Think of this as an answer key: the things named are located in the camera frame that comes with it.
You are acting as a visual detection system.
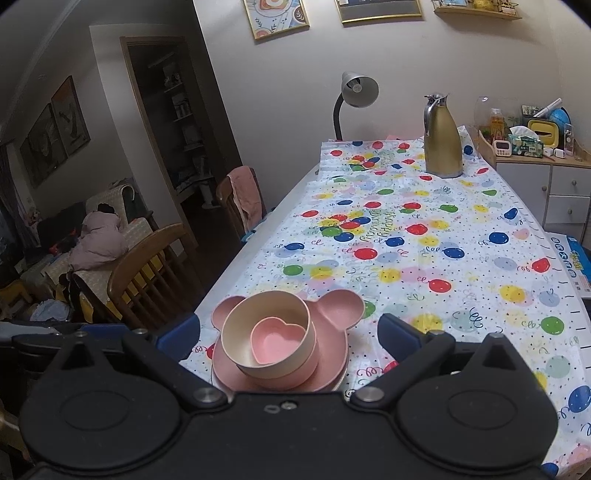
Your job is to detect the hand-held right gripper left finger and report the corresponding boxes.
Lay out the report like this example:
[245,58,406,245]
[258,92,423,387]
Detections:
[41,313,230,408]

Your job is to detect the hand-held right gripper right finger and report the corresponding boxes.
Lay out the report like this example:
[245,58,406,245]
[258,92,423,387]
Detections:
[351,313,536,408]

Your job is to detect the cream bowl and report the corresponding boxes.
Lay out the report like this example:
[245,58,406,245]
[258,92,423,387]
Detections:
[221,293,317,380]

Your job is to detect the pink bear-shaped plate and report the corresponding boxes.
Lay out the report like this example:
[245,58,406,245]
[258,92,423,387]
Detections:
[211,288,365,393]

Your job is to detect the pink heart-shaped dish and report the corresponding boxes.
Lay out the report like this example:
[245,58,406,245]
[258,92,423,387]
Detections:
[250,316,308,365]

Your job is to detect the pink bowl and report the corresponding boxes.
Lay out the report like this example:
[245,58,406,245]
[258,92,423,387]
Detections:
[235,323,320,388]

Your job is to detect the balloon print tablecloth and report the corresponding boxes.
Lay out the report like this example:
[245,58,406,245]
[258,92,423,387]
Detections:
[178,138,591,478]

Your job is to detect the sofa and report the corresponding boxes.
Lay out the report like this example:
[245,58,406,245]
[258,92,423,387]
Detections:
[46,185,158,296]

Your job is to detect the wooden chair with towel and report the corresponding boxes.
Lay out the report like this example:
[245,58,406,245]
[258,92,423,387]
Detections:
[216,166,269,241]

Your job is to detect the pink towel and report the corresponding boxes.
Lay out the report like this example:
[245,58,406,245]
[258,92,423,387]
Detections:
[229,166,265,222]

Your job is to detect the white drawer cabinet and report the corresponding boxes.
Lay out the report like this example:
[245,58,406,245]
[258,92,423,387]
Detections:
[494,157,591,241]

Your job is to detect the blue and white box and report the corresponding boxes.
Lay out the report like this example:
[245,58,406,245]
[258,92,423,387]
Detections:
[547,232,591,296]

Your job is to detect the gold thermos jug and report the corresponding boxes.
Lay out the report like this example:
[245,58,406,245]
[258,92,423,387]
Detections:
[424,92,464,178]

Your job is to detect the wooden tray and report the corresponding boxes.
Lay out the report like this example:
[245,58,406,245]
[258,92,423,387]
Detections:
[478,128,497,162]

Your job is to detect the dark bookshelf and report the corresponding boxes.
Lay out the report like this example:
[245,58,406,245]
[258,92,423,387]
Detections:
[122,37,232,204]

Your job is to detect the green tissue pack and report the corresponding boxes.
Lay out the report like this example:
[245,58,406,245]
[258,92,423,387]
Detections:
[508,127,544,159]

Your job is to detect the clear wine glass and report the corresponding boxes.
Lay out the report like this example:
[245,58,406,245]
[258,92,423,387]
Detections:
[475,96,492,130]

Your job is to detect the grey desk lamp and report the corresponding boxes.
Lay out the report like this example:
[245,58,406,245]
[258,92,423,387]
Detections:
[333,71,379,141]

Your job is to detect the yellow tissue box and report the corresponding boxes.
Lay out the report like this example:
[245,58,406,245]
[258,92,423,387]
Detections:
[527,119,560,148]

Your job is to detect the white marker pen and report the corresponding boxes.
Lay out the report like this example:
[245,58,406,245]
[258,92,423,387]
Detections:
[534,98,563,118]

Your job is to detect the blue globe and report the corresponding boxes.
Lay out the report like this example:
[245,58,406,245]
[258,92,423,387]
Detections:
[551,107,573,134]

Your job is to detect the gold framed dark picture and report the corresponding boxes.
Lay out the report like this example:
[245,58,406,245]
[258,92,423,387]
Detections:
[335,0,423,24]

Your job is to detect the gold framed colourful picture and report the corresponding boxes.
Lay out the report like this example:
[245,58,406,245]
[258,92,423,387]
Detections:
[244,0,310,41]

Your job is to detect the dark wall painting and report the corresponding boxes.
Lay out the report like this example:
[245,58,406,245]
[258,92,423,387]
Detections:
[51,76,90,155]
[19,104,69,188]

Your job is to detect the wooden wall shelf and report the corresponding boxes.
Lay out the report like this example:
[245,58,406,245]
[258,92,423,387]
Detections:
[434,0,522,20]

